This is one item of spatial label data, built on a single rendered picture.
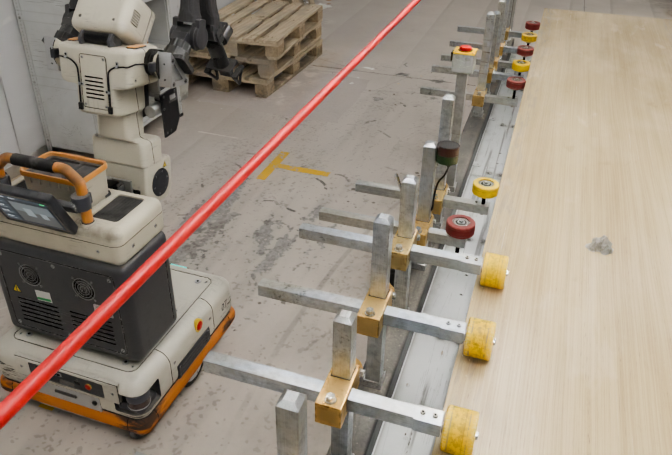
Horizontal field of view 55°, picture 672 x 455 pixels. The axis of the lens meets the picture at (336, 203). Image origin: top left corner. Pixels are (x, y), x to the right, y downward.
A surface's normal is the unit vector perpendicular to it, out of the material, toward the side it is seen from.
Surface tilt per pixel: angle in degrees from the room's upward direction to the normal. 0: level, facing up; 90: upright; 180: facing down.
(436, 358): 0
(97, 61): 82
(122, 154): 82
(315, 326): 0
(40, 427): 0
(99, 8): 48
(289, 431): 90
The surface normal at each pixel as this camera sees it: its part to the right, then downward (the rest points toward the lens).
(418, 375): 0.01, -0.86
